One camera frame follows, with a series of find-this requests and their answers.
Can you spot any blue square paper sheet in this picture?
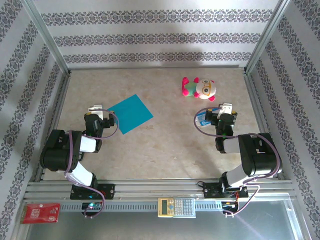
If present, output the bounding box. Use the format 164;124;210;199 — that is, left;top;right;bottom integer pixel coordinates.
107;94;154;136

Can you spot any steel sheet shelf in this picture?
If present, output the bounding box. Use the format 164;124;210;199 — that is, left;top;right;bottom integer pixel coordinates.
14;199;307;240

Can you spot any blue white tissue pack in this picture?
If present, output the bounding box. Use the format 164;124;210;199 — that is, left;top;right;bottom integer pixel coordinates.
195;111;213;128

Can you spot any pink white plush toy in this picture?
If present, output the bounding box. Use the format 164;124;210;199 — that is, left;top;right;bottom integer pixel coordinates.
181;76;217;102

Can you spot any small controller board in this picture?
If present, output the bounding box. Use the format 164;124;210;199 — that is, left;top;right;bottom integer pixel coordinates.
81;201;103;211
221;200;239;210

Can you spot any beige scientific calculator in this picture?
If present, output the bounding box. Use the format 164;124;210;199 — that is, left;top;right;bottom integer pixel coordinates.
157;197;197;219

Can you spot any red flat packet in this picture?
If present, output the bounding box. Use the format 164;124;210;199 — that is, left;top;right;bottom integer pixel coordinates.
19;202;61;225

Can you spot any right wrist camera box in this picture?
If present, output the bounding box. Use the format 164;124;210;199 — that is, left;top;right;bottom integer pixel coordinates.
204;111;219;126

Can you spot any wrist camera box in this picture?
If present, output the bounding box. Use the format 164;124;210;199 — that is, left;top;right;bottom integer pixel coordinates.
101;116;119;130
204;111;219;126

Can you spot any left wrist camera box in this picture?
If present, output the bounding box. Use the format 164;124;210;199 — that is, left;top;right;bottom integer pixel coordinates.
101;116;119;130

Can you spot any aluminium side rail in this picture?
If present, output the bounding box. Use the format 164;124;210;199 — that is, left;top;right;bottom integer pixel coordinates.
33;71;72;183
243;71;287;182

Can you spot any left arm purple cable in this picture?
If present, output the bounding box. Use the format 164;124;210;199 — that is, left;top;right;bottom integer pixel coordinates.
63;107;120;220

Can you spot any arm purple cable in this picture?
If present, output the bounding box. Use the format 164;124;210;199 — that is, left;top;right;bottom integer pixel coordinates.
194;106;283;218
63;107;120;220

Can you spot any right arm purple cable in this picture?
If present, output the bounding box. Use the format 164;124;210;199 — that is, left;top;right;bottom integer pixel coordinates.
194;106;283;218

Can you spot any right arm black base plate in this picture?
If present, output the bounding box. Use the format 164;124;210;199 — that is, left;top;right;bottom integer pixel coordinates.
202;181;250;200

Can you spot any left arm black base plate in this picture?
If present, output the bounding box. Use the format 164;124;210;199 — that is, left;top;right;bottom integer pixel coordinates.
69;183;116;201

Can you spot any aluminium back rail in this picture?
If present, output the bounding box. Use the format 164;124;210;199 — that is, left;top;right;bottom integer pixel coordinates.
67;65;247;71

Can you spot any aluminium corner post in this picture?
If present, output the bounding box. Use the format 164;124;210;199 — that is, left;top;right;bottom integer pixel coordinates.
19;0;72;75
243;0;293;75

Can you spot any grey slotted cable duct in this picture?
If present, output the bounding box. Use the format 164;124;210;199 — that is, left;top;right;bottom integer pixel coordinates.
59;201;226;213

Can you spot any aluminium front rail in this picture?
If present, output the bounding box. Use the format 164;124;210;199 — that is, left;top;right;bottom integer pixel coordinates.
23;180;298;201

